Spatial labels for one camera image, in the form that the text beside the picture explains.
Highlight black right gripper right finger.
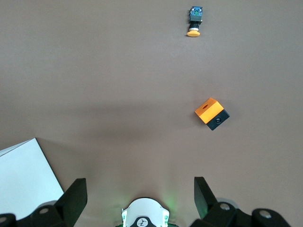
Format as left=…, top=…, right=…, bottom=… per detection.
left=193, top=177, right=292, bottom=227

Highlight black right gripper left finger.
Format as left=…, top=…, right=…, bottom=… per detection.
left=0, top=179, right=89, bottom=227

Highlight yellow push button blue contacts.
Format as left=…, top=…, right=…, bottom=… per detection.
left=187, top=6, right=205, bottom=38

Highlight white drawer cabinet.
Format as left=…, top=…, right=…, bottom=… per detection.
left=0, top=138, right=65, bottom=215

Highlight orange black button box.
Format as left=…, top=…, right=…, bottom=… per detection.
left=194, top=97, right=231, bottom=132

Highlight brown table cover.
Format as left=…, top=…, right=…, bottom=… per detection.
left=0, top=0, right=303, bottom=227

